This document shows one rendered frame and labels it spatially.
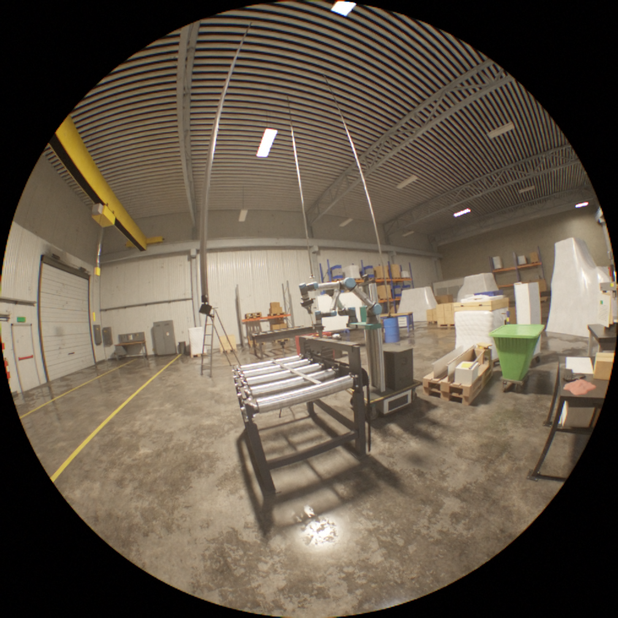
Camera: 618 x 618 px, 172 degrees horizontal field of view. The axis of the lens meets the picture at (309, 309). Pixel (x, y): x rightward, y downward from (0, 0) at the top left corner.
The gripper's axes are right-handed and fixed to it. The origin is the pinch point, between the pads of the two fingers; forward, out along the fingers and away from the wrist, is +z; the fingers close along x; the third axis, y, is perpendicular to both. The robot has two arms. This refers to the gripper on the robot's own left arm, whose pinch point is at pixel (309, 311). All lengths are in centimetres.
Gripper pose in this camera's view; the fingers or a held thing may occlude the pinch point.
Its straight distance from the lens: 218.7
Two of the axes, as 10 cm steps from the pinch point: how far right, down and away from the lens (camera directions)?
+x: 8.7, -3.6, 3.4
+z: 2.5, 9.2, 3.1
